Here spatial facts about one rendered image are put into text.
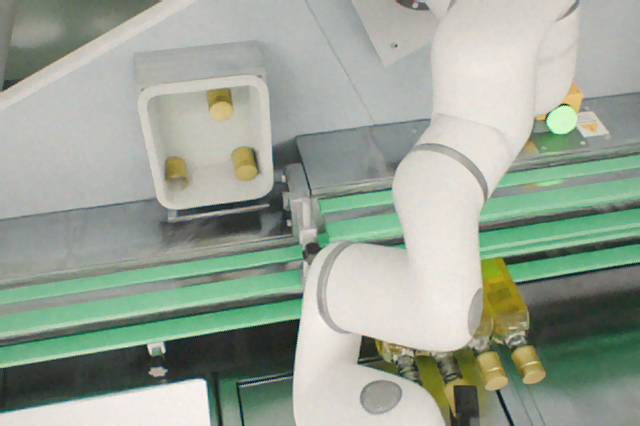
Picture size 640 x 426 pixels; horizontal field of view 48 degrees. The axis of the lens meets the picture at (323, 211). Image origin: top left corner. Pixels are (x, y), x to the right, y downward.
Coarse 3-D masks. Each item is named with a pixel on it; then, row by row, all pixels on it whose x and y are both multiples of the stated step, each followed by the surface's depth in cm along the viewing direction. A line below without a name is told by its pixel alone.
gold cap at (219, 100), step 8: (224, 88) 102; (208, 96) 102; (216, 96) 101; (224, 96) 101; (208, 104) 102; (216, 104) 100; (224, 104) 100; (216, 112) 101; (224, 112) 101; (232, 112) 102
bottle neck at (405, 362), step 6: (402, 354) 103; (408, 354) 103; (396, 360) 103; (402, 360) 102; (408, 360) 102; (414, 360) 103; (396, 366) 103; (402, 366) 102; (408, 366) 101; (414, 366) 102; (402, 372) 101; (408, 372) 101; (414, 372) 101; (408, 378) 100; (414, 378) 100; (420, 378) 101; (420, 384) 101
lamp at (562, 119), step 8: (560, 104) 112; (568, 104) 112; (552, 112) 112; (560, 112) 111; (568, 112) 111; (552, 120) 112; (560, 120) 111; (568, 120) 111; (552, 128) 112; (560, 128) 112; (568, 128) 112
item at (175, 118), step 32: (160, 96) 102; (192, 96) 104; (256, 96) 100; (160, 128) 106; (192, 128) 108; (224, 128) 109; (256, 128) 107; (160, 160) 104; (192, 160) 112; (224, 160) 113; (256, 160) 113; (160, 192) 106; (192, 192) 110; (224, 192) 110; (256, 192) 110
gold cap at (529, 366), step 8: (512, 352) 104; (520, 352) 103; (528, 352) 103; (520, 360) 103; (528, 360) 102; (536, 360) 102; (520, 368) 103; (528, 368) 102; (536, 368) 101; (520, 376) 103; (528, 376) 101; (536, 376) 102
